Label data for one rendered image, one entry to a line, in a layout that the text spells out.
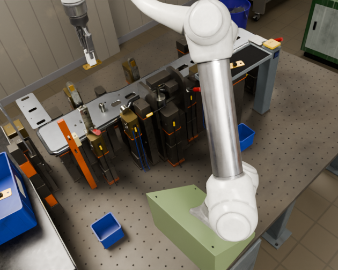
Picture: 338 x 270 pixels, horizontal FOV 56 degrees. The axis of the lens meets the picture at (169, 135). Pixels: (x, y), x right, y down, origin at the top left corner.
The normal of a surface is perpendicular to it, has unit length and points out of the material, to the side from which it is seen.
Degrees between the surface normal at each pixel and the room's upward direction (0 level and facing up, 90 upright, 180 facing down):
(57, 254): 0
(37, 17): 90
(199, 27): 45
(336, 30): 90
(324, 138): 0
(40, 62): 90
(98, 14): 90
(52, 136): 0
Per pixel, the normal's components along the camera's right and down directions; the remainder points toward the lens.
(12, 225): 0.51, 0.61
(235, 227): -0.16, 0.32
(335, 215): -0.10, -0.66
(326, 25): -0.73, 0.55
